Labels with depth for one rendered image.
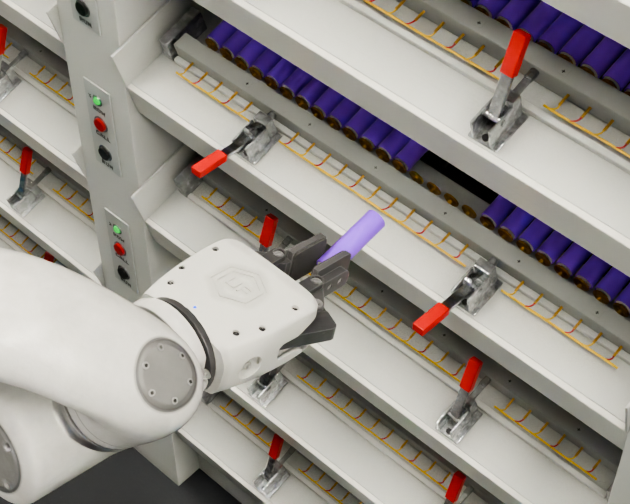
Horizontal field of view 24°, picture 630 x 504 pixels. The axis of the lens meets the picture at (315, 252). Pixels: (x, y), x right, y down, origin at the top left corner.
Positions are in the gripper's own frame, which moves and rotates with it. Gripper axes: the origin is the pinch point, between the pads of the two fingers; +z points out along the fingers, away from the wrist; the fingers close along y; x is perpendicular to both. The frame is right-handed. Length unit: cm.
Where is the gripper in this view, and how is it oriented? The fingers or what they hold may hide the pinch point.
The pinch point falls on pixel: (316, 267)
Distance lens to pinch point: 113.8
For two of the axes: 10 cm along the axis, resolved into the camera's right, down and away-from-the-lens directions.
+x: -1.8, 7.7, 6.1
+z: 6.6, -3.7, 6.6
